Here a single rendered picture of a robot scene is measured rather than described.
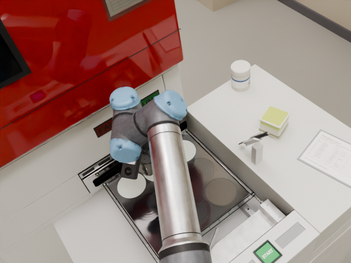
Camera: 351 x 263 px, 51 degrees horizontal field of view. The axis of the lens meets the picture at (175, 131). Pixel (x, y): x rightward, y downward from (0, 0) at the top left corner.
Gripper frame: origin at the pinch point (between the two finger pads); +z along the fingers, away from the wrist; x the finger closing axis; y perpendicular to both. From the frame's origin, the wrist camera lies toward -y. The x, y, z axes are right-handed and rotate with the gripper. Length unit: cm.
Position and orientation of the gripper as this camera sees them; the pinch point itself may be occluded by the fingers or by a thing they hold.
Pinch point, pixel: (148, 175)
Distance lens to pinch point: 120.5
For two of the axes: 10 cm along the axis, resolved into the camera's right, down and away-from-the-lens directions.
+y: 2.3, -7.7, 5.9
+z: 1.4, 6.3, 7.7
